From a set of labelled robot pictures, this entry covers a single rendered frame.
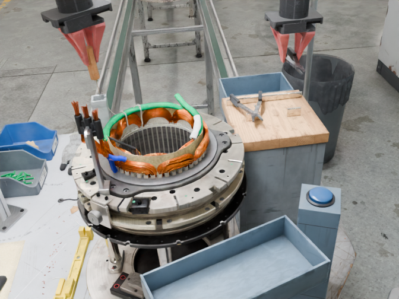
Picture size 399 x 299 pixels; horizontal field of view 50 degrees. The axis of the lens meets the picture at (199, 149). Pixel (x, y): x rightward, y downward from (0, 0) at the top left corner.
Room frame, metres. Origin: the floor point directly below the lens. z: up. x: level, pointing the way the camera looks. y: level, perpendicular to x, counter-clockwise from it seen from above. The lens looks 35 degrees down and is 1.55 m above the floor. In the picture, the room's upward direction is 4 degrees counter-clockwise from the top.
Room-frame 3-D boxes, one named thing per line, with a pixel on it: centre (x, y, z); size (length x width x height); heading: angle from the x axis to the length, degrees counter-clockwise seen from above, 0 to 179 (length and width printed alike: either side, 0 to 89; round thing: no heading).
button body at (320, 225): (0.57, -0.21, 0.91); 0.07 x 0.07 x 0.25; 72
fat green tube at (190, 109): (0.69, 0.01, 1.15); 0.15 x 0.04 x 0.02; 8
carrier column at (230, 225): (0.66, -0.05, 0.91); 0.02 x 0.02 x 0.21
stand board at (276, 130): (0.82, -0.16, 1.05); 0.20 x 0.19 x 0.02; 5
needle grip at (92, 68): (0.72, 0.18, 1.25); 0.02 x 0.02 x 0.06
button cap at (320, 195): (0.57, -0.21, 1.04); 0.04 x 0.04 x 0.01
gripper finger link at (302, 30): (0.84, -0.21, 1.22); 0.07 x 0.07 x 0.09; 6
